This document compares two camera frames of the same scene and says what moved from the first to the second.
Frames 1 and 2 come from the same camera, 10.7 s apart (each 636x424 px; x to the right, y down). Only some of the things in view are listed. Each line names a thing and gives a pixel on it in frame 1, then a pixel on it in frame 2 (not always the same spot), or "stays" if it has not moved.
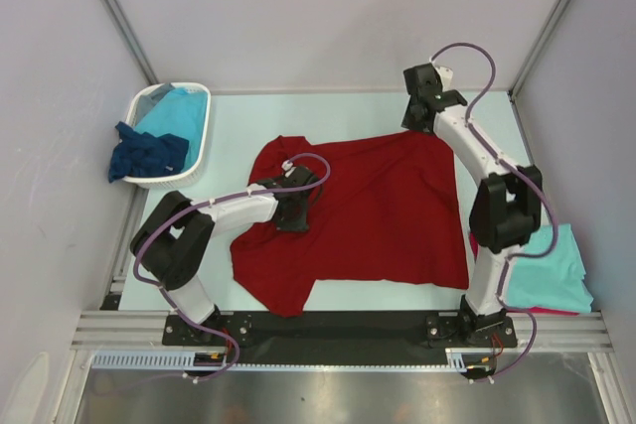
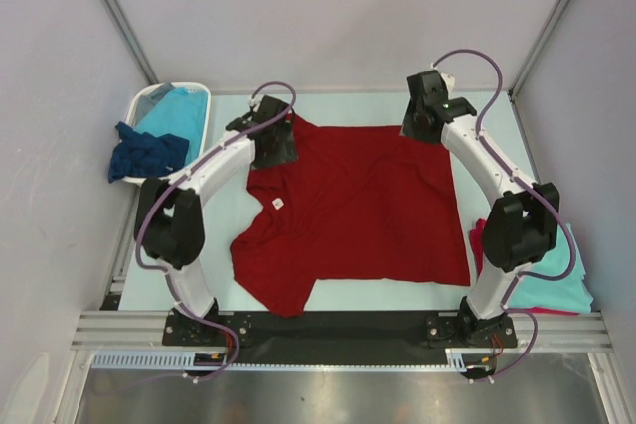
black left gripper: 300,224 -> 287,153
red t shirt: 390,210 stays
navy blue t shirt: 145,154 stays
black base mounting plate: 285,338 stays
